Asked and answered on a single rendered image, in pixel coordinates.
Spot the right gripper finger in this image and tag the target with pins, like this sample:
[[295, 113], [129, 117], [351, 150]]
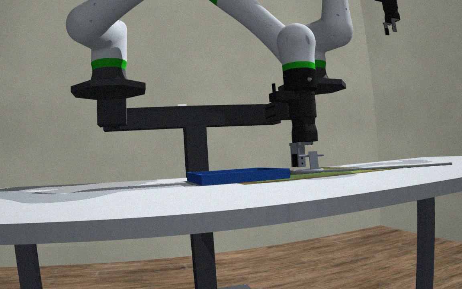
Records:
[[301, 162], [293, 148]]

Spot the white ring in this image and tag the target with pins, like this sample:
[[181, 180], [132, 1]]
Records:
[[306, 171]]

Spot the blue tray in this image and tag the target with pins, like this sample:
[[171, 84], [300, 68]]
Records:
[[237, 175]]

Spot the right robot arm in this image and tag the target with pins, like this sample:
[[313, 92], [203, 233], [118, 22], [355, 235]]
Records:
[[96, 25]]

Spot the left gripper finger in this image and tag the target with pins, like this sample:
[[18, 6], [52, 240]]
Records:
[[394, 24], [386, 27]]

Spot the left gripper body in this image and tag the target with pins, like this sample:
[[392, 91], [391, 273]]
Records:
[[390, 9]]

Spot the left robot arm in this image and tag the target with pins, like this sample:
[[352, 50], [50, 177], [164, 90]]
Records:
[[333, 30]]

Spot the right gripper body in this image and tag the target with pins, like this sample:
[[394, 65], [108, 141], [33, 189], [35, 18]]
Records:
[[299, 86]]

